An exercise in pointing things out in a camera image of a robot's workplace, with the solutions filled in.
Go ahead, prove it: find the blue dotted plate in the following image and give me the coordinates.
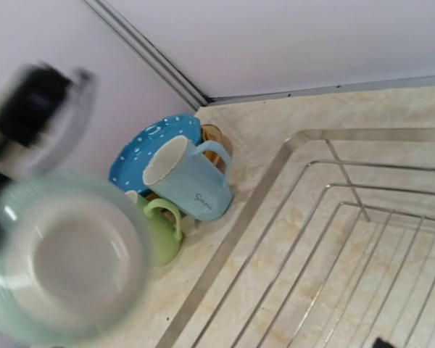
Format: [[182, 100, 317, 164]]
[[108, 112, 202, 196]]

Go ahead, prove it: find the green grid pattern bowl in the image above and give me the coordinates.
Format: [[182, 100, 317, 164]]
[[0, 173, 152, 345]]

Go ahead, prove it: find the green mug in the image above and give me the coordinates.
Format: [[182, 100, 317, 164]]
[[125, 190, 183, 267]]

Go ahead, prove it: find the metal wire dish rack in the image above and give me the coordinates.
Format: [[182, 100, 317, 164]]
[[158, 128, 435, 347]]

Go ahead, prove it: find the beige floral plate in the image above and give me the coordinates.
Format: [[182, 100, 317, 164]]
[[144, 124, 235, 204]]

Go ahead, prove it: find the left aluminium corner post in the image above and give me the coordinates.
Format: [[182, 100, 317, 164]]
[[82, 0, 210, 111]]

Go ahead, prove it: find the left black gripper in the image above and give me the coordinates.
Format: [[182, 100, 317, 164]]
[[0, 61, 97, 254]]

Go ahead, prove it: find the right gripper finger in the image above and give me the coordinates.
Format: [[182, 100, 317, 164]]
[[373, 339, 395, 348]]

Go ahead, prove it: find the light blue mug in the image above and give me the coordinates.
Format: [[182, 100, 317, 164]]
[[142, 136, 233, 221]]

